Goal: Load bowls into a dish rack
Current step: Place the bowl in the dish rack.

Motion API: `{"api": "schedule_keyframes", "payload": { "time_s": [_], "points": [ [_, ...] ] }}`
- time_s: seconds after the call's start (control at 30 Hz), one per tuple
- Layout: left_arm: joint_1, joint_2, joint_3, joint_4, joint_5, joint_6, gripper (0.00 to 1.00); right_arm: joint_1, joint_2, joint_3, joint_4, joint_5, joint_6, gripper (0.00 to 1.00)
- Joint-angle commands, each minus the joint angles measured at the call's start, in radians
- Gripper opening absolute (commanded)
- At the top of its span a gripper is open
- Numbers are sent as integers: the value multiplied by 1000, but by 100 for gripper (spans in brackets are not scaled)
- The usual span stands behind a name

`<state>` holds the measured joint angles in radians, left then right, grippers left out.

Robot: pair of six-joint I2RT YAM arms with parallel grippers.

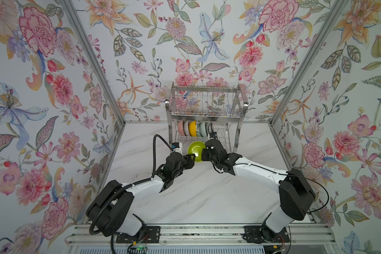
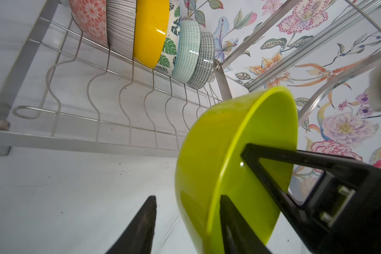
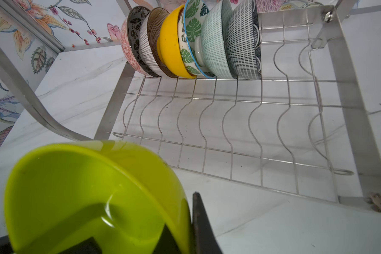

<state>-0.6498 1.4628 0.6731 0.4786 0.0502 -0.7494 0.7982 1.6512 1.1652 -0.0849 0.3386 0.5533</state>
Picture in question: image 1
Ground lime green bowl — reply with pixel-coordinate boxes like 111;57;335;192
187;141;206;162

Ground pale celadon bowl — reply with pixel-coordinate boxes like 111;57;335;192
199;121;208;138

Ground dark blue flower bowl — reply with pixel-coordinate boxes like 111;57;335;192
205;121;213;137

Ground yellow bowl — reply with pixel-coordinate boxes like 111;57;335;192
188;121;197;137

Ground green leaf pattern bowl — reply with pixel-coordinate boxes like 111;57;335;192
195;121;202;137

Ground pink striped bowl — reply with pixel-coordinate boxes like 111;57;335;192
183;121;191;137

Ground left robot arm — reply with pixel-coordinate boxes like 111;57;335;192
86;151;196;240

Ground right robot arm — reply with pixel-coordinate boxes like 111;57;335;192
202;139;315;234

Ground steel two-tier dish rack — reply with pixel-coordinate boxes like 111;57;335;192
165;83;249;152

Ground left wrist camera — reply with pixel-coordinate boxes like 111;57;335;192
171;142;183;155

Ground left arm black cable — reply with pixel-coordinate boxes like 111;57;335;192
88;134;174;254

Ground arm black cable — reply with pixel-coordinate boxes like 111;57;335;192
88;134;174;254
206;122;330;254

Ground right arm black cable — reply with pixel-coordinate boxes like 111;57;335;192
206;122;330;254

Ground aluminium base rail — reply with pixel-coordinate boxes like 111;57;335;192
66;223;336;247

